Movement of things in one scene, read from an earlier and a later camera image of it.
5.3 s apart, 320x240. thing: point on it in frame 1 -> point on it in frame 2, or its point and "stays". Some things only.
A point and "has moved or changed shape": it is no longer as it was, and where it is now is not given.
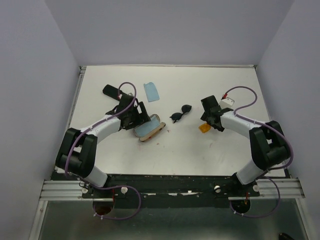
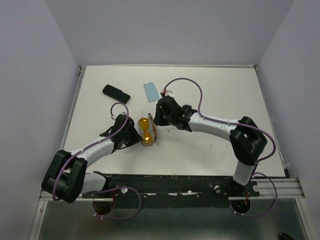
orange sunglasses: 204,127 has moved or changed shape
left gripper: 142,117 -> 136,136
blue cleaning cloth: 152,92 stays
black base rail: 176,190 stays
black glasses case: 111,91 stays
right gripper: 204,117 -> 157,119
